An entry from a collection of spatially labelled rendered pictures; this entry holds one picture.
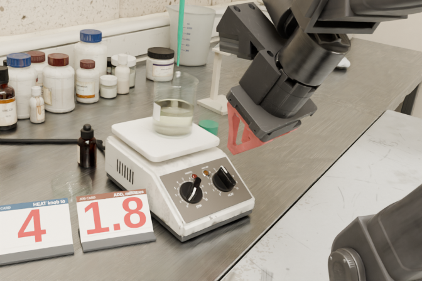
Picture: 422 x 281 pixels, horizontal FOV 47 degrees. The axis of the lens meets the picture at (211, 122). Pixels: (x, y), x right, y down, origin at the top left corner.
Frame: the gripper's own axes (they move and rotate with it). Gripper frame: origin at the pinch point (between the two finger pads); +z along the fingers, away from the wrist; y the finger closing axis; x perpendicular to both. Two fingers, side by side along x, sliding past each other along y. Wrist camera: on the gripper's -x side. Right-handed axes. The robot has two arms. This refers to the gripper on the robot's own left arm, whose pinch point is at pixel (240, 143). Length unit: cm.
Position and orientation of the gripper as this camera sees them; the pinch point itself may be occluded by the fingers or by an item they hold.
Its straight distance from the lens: 61.7
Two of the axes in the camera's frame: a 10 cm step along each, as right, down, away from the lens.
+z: -4.0, 6.0, 6.9
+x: 5.7, 7.5, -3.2
